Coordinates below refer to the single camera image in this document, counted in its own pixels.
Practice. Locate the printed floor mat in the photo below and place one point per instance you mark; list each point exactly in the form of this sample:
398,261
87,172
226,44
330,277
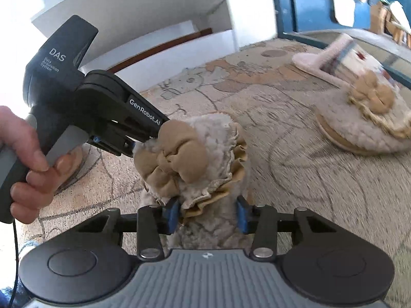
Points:
289,183

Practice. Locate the cream fleece bow slipper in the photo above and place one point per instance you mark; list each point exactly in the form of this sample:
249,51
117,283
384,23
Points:
205,141
353,125

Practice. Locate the pink blue striped slipper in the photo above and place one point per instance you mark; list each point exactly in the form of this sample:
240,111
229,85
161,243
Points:
308,61

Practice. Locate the person's left hand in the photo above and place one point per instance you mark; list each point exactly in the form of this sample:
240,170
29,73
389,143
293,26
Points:
19,141

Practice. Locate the blue door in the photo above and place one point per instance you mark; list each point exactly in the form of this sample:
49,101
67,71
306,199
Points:
305,6

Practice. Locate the wooden stool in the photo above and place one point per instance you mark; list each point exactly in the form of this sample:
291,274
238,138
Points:
399,33

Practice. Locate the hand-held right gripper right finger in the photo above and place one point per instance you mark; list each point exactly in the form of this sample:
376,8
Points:
242,218

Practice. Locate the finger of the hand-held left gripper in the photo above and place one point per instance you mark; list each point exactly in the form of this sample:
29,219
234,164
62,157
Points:
144,112
115,141

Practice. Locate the white hanging cloth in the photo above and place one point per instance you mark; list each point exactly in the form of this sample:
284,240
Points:
343,9

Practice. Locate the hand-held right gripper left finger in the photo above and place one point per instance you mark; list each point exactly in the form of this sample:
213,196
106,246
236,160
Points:
171,218

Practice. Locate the white shoe cabinet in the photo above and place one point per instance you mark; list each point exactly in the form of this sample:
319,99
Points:
144,6

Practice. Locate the cardboard box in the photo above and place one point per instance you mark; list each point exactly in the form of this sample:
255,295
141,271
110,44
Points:
379,16

